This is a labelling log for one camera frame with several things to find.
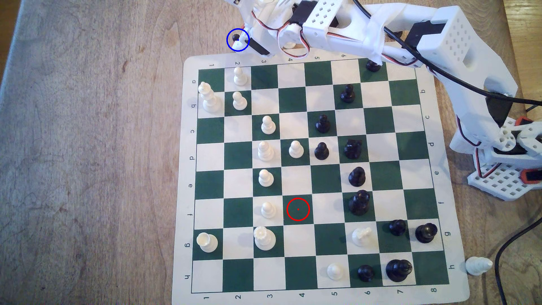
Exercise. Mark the green white chess board mat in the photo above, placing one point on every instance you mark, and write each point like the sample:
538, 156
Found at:
300, 241

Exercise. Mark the white king chess piece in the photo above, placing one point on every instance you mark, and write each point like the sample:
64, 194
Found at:
210, 101

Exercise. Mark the white rook chess piece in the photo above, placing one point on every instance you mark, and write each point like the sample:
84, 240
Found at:
207, 242

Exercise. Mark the black queen chess piece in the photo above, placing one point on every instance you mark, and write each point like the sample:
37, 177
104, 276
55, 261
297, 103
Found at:
359, 204

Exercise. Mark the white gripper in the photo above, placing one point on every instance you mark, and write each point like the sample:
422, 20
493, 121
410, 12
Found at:
252, 33

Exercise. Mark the orange base clamp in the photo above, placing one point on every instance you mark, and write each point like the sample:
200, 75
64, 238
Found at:
529, 176

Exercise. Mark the black bishop chess piece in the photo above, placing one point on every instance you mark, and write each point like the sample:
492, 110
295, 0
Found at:
357, 178

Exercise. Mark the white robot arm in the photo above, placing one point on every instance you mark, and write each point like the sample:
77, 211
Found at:
449, 38

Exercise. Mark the white knight chess piece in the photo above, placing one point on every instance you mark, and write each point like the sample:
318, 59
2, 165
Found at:
361, 237

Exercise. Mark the white bishop chess piece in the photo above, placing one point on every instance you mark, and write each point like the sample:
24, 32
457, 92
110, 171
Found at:
265, 152
477, 266

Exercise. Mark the black knight chess piece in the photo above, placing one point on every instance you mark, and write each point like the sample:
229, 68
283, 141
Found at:
352, 150

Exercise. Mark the white queen chess piece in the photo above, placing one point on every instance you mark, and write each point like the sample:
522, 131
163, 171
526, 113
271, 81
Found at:
264, 239

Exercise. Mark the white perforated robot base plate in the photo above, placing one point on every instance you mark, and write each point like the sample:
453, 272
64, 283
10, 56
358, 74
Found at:
504, 184

